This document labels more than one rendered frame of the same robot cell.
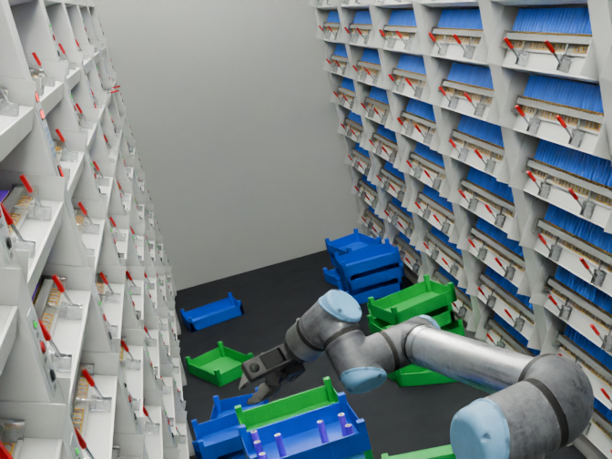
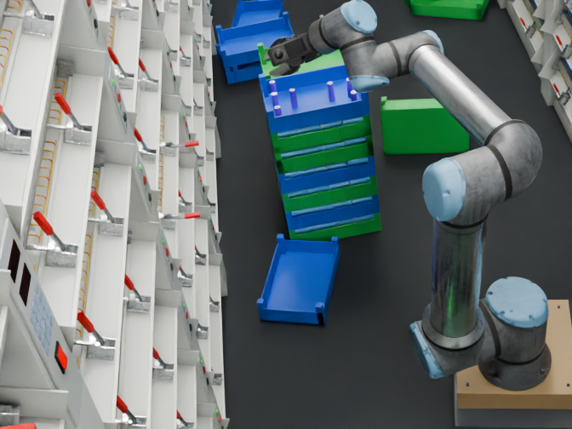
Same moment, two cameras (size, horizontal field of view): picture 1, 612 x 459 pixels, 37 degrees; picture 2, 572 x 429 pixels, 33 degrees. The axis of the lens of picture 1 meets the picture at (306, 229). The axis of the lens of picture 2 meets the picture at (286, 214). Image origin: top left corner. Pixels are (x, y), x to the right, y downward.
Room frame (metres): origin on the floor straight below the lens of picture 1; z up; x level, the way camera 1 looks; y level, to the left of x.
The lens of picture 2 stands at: (-0.17, -0.09, 2.20)
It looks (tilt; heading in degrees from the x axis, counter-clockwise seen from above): 42 degrees down; 9
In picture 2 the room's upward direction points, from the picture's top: 11 degrees counter-clockwise
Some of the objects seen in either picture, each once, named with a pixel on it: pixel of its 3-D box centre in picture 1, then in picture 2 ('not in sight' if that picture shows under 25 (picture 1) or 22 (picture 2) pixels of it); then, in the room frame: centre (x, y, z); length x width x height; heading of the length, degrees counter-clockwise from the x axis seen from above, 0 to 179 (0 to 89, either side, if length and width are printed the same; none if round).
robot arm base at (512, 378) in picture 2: not in sight; (514, 349); (1.43, -0.36, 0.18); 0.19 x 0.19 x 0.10
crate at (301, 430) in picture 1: (302, 436); (313, 94); (2.18, 0.13, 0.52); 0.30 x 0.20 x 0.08; 100
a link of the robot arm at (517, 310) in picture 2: not in sight; (512, 318); (1.42, -0.35, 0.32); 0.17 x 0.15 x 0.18; 109
